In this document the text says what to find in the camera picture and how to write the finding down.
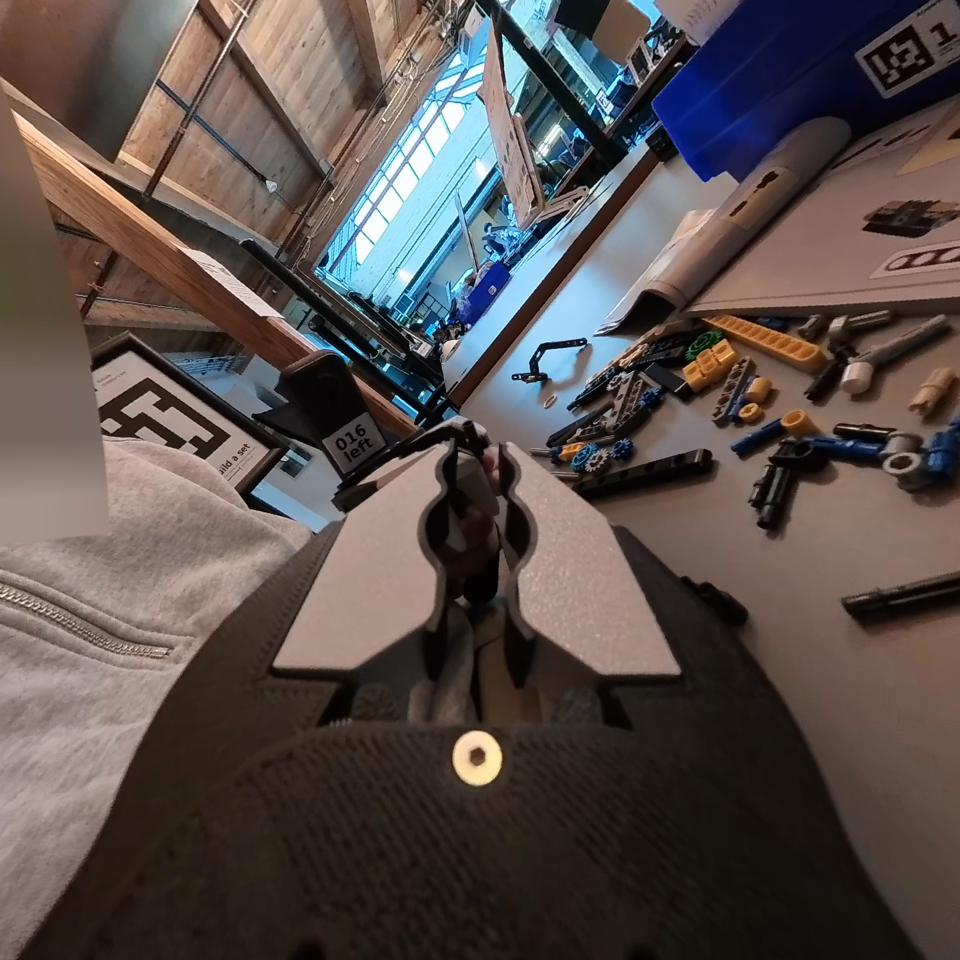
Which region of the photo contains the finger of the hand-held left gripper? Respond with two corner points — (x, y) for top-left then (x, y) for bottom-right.
(448, 461), (498, 560)
(360, 420), (481, 485)

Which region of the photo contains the grey zip sweatshirt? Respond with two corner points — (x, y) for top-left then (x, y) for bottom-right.
(0, 436), (335, 960)

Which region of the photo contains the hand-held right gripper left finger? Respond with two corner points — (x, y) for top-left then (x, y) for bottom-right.
(271, 442), (460, 674)

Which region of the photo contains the long black lego axle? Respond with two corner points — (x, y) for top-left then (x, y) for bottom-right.
(840, 570), (960, 625)

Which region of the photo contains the pile of lego pieces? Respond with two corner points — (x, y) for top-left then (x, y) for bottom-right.
(528, 309), (960, 535)

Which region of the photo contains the white paper sheet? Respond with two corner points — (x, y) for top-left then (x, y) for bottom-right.
(182, 246), (285, 322)

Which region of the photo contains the short black lego connector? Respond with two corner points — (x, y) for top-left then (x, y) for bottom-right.
(681, 576), (750, 628)

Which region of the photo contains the open lego instruction booklet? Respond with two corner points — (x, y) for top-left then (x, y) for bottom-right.
(595, 96), (960, 336)

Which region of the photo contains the framed black and white sign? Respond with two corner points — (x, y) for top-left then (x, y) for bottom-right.
(88, 332), (291, 498)

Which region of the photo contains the blue plastic bin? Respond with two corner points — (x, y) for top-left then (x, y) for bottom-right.
(651, 0), (960, 183)

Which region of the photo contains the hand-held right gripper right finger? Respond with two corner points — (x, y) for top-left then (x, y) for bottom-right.
(498, 442), (683, 687)

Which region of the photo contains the plywood board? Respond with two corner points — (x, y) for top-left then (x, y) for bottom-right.
(478, 13), (547, 228)

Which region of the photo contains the person's left hand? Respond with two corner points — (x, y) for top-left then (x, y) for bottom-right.
(459, 446), (502, 594)

